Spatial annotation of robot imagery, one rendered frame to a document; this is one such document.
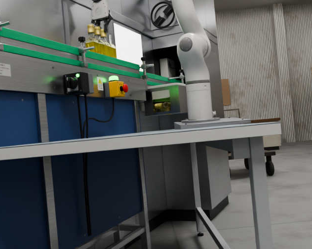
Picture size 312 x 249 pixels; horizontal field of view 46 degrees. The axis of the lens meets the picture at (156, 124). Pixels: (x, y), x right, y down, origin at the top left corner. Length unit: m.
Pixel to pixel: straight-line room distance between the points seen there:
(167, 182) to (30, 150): 2.07
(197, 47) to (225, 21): 10.01
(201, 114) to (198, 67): 0.22
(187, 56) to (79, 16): 0.72
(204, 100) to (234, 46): 9.86
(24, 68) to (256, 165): 0.81
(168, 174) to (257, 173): 1.94
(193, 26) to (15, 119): 0.99
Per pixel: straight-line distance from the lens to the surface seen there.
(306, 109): 12.06
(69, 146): 1.03
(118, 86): 1.68
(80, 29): 2.14
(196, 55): 1.73
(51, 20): 2.00
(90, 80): 1.48
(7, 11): 1.78
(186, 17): 1.84
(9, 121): 1.27
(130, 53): 2.62
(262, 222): 1.14
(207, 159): 2.88
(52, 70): 1.43
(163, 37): 3.04
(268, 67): 11.77
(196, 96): 1.76
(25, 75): 1.32
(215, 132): 1.03
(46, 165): 1.35
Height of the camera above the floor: 0.76
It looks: 1 degrees up
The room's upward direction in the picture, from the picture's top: 5 degrees counter-clockwise
